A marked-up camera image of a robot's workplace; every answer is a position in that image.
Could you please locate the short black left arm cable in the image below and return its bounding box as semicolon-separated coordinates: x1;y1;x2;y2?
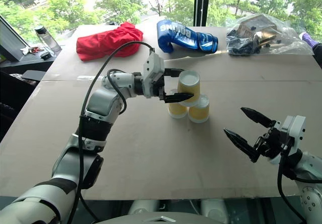
106;68;128;115

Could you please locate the yellow paper cup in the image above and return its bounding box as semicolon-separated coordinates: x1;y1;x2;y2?
188;94;210;124
168;89;189;120
177;70;201;108

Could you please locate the bunch of keys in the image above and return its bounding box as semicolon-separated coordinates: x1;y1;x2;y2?
21;46;41;56

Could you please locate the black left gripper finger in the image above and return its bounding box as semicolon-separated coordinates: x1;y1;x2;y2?
163;92;195;105
165;68;186;79

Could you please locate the purple gloved hand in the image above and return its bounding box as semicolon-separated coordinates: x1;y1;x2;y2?
298;32;315;47

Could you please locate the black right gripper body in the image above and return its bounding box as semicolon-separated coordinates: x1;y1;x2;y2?
253;120;288;160

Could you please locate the clear plastic bag with parts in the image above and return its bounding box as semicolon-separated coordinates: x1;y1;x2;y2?
224;13;315;57

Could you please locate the red cloth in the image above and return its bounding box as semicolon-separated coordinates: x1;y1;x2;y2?
75;22;144;62

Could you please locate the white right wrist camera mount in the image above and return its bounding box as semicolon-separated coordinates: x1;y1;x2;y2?
267;115;307;165

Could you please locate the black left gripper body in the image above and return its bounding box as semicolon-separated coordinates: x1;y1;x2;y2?
153;69;168;103

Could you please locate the long black left arm cable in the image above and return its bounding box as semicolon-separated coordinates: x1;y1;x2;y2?
67;40;155;224

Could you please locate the dark side table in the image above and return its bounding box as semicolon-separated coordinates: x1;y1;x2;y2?
0;48;61;73

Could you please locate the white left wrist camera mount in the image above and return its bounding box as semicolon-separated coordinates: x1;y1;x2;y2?
142;52;166;99

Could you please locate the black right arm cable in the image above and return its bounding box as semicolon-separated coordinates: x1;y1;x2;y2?
277;145;307;222

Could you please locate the blue boxing glove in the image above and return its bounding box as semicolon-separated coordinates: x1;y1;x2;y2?
156;19;219;54

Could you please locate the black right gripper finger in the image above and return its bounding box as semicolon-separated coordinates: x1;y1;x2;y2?
240;107;274;128
223;128;260;163

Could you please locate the dark monitor panel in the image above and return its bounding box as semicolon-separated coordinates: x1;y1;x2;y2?
0;14;31;63

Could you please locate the clear water bottle black cap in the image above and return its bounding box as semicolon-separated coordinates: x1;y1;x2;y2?
34;25;62;54

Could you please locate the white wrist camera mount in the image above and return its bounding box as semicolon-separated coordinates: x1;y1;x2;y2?
142;52;166;99
267;115;307;165

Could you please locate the white rounded robot body shape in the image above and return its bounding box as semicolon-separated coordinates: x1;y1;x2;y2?
200;198;228;223
127;199;162;217

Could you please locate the dark window frame post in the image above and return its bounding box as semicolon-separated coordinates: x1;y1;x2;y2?
193;0;211;27

